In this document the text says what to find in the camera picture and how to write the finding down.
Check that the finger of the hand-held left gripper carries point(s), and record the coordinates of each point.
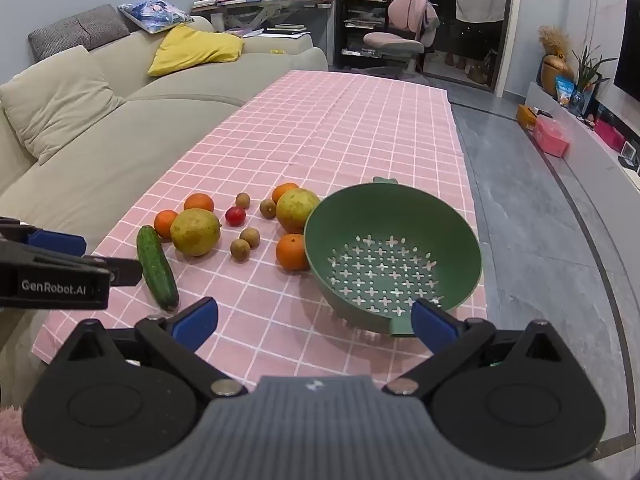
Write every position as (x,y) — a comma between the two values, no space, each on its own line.
(125,271)
(60,243)

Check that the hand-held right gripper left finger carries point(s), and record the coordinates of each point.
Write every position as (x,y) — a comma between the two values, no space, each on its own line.
(195,322)

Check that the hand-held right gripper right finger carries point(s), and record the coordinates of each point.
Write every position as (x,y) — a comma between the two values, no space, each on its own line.
(432,325)

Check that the green cucumber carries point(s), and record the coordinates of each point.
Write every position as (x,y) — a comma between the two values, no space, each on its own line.
(157,267)

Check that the orange mandarin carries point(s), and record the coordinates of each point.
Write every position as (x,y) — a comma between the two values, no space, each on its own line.
(165,223)
(293,252)
(284,191)
(198,202)

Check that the brown kiwi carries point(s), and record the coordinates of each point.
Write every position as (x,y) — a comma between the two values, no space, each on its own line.
(268,208)
(240,250)

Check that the green colander bowl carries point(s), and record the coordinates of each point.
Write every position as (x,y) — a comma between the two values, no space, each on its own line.
(395,240)

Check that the beige sofa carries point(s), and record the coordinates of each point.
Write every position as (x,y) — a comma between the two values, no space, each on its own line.
(90,160)

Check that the beige cushion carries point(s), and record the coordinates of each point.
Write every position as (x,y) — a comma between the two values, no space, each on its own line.
(55,105)

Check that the pink fluffy cloth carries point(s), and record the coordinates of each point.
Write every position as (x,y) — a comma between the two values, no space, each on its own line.
(15,445)

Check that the grey textured cushion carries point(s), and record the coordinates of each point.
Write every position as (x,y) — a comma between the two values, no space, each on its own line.
(75,27)

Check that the pink checked tablecloth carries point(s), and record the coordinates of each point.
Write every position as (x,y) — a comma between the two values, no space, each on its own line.
(325,135)

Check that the pink box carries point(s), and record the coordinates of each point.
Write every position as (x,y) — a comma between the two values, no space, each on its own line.
(550,137)

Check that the orange box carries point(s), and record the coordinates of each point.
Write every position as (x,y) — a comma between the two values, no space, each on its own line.
(526,117)

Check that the yellow pillow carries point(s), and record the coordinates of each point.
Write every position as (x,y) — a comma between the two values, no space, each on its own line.
(192,50)

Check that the grey television cabinet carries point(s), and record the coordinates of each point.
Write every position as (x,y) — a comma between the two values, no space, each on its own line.
(590,150)

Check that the blue printed pillow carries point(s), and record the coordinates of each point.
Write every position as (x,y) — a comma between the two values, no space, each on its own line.
(152,14)

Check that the magenta box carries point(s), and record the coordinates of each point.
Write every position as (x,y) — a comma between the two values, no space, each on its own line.
(609,135)

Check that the blue snack bag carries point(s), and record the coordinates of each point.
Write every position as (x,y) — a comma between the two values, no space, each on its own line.
(565,91)

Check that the golden vase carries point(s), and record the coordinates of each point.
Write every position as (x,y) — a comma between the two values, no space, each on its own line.
(557,72)

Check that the green potted plant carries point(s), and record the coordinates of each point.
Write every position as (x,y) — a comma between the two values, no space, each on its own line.
(592,77)

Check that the pink office chair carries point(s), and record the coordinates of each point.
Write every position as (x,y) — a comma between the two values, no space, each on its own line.
(405,25)

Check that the dried pampas grass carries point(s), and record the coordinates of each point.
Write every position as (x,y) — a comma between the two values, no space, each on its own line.
(552,40)

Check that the black shelf unit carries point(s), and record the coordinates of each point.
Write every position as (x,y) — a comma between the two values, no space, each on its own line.
(357,15)

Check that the black television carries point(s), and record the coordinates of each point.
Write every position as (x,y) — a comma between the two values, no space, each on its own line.
(629,45)

